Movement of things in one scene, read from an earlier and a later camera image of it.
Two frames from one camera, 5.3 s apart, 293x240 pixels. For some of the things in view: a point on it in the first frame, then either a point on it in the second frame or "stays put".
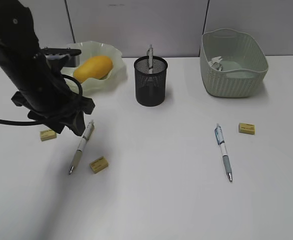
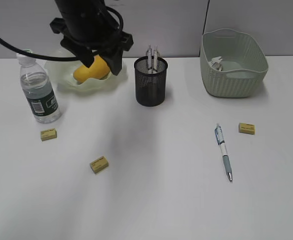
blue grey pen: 221,142 stays put
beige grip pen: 85,139 → 155,58
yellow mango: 98,67 stays put
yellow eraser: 47,134 stays put
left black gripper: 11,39 → 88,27
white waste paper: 215,63 stays put
